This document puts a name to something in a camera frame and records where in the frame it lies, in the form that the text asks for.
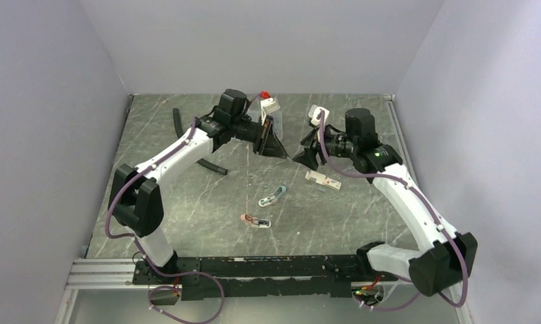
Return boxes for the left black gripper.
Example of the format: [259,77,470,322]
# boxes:
[230,115,287,159]

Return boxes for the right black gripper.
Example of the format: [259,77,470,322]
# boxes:
[292,122,357,171]

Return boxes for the white staple box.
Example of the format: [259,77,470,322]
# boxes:
[305,170,342,190]

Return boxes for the blue mini stapler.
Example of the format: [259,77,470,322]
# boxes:
[258,186,286,207]

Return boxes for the pink mini stapler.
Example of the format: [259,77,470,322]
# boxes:
[240,214,272,228]

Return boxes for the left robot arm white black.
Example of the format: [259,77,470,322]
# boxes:
[104,89,288,284]

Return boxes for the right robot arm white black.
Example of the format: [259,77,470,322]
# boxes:
[293,105,478,307]

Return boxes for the clear plastic organizer box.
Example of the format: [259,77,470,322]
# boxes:
[247,109,283,140]

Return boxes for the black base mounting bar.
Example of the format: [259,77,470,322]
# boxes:
[132,254,397,301]

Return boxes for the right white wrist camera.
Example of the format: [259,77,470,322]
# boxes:
[308,105,330,128]

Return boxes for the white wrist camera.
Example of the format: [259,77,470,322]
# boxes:
[308,105,330,128]
[259,91,280,123]

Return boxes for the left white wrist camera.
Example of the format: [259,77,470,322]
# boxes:
[259,91,280,123]

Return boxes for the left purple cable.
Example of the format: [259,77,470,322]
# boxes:
[105,92,227,324]

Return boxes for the black rubber hose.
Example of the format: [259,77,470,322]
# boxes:
[172,108,228,176]

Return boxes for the aluminium frame rail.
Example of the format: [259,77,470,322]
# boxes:
[66,257,461,291]

